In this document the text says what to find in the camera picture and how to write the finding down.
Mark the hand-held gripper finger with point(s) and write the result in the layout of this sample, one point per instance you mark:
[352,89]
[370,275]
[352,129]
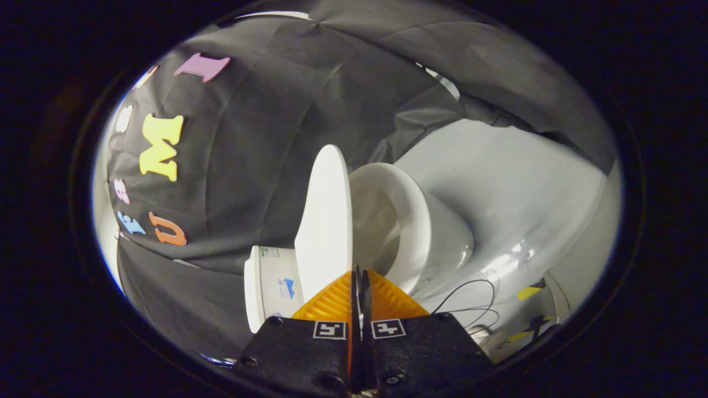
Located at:
[366,354]
[356,354]

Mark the white toilet tank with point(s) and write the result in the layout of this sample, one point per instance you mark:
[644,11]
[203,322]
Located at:
[271,287]

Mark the white toilet bowl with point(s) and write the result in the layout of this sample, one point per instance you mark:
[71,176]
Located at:
[448,243]

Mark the yellow tape tag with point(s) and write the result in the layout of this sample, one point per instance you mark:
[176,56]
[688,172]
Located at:
[520,334]
[528,293]

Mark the black backdrop cloth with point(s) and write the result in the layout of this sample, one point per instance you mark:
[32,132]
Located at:
[249,166]

